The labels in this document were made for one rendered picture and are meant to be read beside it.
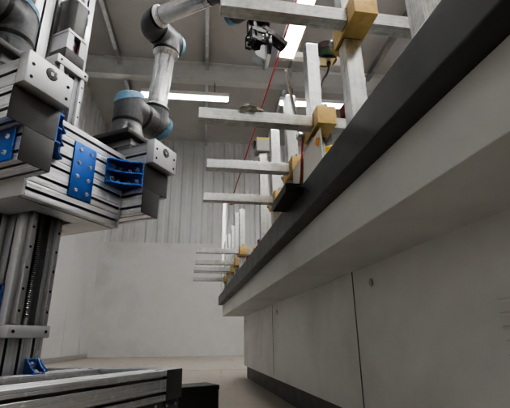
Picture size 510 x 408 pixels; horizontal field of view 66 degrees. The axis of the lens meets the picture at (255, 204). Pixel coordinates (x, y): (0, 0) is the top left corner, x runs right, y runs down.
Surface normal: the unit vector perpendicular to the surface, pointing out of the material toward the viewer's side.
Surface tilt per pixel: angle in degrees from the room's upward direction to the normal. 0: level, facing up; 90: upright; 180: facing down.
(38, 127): 90
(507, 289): 90
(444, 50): 90
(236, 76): 90
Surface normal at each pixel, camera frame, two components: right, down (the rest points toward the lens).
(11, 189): -0.39, -0.29
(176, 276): 0.12, -0.33
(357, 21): 0.01, 0.95
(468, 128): -0.99, -0.04
